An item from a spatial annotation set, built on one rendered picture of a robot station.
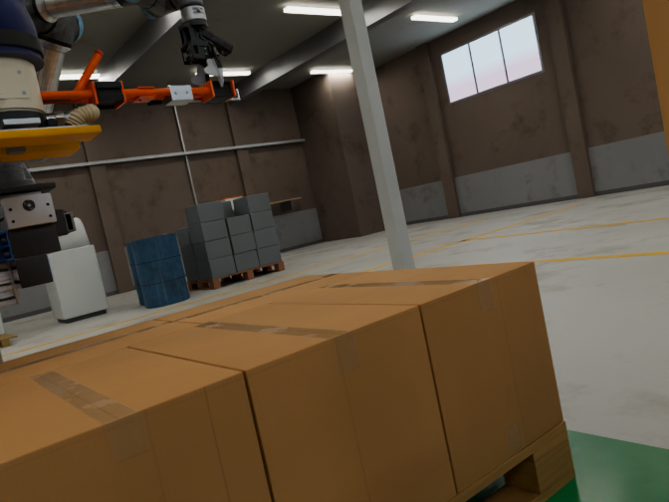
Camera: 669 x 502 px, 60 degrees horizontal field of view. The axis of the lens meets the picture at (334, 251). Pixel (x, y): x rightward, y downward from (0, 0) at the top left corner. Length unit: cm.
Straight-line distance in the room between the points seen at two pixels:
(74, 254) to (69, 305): 69
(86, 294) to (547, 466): 771
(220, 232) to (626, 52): 747
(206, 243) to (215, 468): 761
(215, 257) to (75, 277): 189
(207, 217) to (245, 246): 73
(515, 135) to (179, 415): 1196
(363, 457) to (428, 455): 17
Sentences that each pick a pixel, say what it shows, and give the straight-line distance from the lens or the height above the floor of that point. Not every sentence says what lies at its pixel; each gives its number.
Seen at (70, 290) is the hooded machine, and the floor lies 43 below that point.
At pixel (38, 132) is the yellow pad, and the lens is 155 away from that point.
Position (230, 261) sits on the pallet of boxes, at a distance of 864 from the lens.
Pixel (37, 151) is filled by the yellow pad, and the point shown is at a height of 107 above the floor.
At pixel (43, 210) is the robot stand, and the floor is 94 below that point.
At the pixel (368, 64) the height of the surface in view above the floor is 176.
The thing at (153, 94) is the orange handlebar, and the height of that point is 119.
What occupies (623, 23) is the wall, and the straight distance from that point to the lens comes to 1166.
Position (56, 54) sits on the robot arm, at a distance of 223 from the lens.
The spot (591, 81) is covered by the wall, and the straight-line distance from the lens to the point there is 1184.
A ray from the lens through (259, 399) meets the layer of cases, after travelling 97.
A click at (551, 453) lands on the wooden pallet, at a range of 155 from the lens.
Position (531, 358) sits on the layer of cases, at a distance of 146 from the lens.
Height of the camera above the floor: 76
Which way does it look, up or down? 4 degrees down
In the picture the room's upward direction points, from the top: 12 degrees counter-clockwise
